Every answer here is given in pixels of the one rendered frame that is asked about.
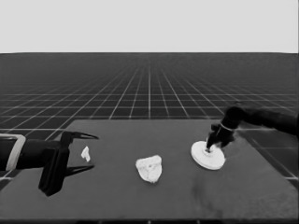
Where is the large thick white disc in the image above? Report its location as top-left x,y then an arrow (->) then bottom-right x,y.
191,140 -> 226,171

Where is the small white T-shaped piece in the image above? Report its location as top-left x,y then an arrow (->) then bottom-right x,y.
80,146 -> 92,163

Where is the white round carrier with pins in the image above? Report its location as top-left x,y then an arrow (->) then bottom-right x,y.
135,154 -> 164,184

